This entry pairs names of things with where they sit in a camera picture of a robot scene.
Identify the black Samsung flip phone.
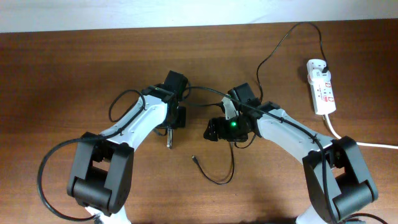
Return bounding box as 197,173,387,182
167,128,174,149

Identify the black USB charging cable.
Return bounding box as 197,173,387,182
191,21,330,186

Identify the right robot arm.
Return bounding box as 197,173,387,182
203,83,378,223

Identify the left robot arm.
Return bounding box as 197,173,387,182
67,71,188,223

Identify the white USB charger adapter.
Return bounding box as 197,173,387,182
307,59,331,85

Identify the white power strip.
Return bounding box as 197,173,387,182
308,70,336,115

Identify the white power strip cord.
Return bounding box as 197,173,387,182
322,114,398,151

